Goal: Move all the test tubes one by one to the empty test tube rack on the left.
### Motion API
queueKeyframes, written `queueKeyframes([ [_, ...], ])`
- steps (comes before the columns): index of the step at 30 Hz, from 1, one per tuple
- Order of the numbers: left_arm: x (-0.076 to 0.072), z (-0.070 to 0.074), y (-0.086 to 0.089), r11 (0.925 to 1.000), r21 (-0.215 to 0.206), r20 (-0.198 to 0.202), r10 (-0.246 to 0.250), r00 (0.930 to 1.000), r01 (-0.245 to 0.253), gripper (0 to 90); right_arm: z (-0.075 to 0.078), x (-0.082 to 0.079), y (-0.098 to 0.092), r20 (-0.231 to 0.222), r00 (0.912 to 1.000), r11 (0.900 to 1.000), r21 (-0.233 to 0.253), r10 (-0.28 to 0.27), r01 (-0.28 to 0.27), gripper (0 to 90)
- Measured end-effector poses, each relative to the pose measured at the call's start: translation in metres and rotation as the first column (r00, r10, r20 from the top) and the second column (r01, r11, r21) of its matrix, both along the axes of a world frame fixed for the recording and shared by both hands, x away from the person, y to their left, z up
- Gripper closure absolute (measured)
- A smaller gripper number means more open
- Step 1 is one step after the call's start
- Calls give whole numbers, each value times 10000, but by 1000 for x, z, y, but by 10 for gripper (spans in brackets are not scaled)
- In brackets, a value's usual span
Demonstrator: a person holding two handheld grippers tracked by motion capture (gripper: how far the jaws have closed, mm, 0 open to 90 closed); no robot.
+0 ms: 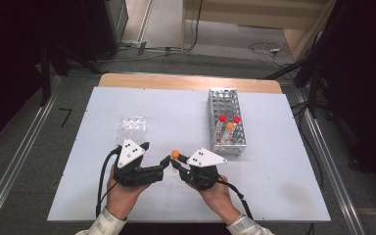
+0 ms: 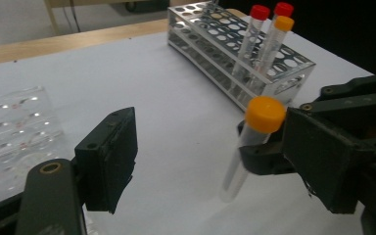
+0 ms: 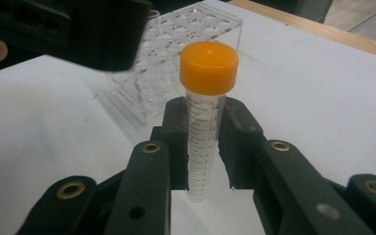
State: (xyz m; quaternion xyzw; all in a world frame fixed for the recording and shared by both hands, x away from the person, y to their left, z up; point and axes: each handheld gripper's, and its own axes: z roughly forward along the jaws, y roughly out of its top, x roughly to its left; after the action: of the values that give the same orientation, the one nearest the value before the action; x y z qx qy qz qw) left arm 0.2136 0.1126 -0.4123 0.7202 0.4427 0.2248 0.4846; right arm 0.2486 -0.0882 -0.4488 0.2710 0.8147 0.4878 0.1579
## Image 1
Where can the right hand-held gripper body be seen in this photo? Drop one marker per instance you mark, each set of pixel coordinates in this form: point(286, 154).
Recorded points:
point(205, 158)

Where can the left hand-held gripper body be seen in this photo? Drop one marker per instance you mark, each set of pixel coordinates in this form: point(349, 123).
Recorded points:
point(130, 156)

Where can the orange cap test tube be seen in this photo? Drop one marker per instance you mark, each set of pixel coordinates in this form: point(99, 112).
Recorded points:
point(175, 154)
point(230, 126)

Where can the red cap test tube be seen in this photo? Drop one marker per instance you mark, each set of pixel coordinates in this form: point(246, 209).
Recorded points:
point(237, 119)
point(222, 118)

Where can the metal test tube rack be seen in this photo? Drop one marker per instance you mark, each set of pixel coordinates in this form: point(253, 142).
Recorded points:
point(223, 101)

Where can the person's right hand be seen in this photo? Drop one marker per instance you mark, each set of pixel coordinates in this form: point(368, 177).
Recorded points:
point(220, 199)

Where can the person's left hand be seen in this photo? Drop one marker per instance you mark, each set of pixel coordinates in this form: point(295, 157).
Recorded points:
point(120, 199)

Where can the white table cover sheet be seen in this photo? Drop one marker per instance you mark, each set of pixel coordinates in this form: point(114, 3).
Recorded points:
point(182, 114)

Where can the black metal stand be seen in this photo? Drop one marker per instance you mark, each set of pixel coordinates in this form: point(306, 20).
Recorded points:
point(45, 75)

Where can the grey cabinet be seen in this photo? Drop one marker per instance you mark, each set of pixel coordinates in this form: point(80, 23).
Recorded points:
point(116, 19)

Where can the beige wooden furniture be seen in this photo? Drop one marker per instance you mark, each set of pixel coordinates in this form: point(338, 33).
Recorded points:
point(251, 13)

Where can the dark curtain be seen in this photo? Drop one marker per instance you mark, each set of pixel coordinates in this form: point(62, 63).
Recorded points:
point(365, 81)
point(9, 58)

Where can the metal floor rail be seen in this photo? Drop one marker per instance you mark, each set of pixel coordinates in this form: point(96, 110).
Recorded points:
point(16, 153)
point(329, 156)

